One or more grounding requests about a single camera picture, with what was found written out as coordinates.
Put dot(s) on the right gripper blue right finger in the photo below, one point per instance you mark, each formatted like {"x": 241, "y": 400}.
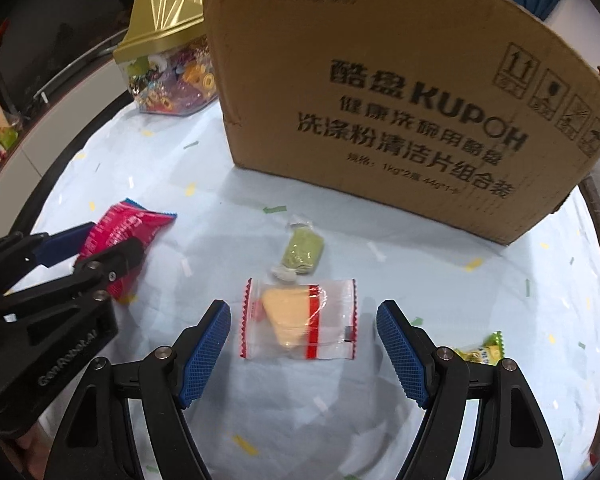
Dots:
{"x": 409, "y": 351}

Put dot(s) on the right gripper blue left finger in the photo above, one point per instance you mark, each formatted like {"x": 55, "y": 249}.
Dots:
{"x": 199, "y": 348}

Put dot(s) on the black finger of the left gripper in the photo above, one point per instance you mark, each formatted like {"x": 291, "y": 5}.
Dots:
{"x": 95, "y": 276}

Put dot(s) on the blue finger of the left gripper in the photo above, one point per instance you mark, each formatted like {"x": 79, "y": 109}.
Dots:
{"x": 53, "y": 249}

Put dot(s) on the pink snack packet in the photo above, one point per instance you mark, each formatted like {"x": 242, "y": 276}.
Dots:
{"x": 124, "y": 220}

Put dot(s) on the small green candy packet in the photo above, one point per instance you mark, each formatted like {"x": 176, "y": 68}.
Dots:
{"x": 490, "y": 352}

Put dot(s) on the clear packet yellow cake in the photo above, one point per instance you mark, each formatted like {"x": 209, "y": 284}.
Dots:
{"x": 305, "y": 322}

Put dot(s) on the green matcha candy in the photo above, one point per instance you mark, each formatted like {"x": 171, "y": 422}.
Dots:
{"x": 302, "y": 252}

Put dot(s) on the person left hand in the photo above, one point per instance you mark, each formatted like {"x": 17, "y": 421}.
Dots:
{"x": 29, "y": 453}

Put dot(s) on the gold lid candy jar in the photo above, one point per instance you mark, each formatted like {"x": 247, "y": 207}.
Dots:
{"x": 165, "y": 58}

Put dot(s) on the brown cardboard box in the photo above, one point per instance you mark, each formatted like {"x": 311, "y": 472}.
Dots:
{"x": 469, "y": 112}

